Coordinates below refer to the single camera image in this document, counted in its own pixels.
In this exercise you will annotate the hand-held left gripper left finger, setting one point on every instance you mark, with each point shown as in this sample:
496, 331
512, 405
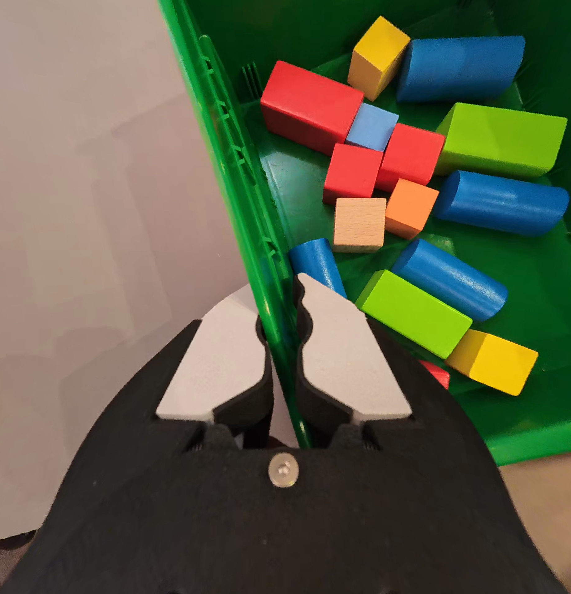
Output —
211, 362

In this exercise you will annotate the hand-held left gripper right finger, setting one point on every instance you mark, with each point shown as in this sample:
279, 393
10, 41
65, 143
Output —
350, 362

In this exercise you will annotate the green plastic bin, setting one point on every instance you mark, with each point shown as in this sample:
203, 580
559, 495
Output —
536, 287

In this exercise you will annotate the long green wooden block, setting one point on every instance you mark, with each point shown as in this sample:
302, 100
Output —
503, 139
413, 313

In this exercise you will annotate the small red wooden block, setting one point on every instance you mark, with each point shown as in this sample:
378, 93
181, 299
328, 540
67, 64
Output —
437, 373

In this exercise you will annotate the blue wooden cylinder block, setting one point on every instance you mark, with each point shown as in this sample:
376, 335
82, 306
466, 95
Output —
318, 264
499, 202
450, 278

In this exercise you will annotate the natural wood cube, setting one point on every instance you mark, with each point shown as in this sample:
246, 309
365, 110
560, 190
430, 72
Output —
359, 225

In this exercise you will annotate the yellow wooden block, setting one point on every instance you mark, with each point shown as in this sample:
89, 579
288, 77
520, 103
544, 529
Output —
492, 362
380, 46

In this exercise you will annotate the orange wooden cube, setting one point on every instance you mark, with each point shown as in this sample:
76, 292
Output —
410, 207

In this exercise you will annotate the red wooden cube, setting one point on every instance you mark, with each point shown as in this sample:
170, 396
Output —
352, 172
411, 155

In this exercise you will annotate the light blue wooden cube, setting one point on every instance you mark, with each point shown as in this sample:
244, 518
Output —
371, 126

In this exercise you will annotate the long red wooden block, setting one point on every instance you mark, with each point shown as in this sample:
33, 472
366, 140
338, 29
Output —
313, 102

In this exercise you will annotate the large blue half-round block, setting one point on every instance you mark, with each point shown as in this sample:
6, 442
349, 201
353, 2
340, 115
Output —
457, 69

